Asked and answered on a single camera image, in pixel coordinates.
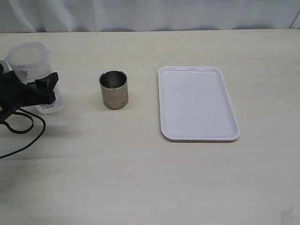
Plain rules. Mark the stainless steel cup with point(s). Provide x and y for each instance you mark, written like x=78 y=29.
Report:
x=114 y=89

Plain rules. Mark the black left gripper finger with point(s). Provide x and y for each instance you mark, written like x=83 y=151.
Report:
x=48 y=83
x=31 y=96

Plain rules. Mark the white plastic tray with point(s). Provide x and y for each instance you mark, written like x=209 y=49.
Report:
x=195 y=105

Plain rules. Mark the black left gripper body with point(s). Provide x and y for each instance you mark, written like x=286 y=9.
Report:
x=11 y=96

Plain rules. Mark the white backdrop curtain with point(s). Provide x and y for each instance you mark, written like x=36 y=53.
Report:
x=17 y=16

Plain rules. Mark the clear plastic water pitcher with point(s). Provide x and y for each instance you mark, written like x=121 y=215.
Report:
x=30 y=61

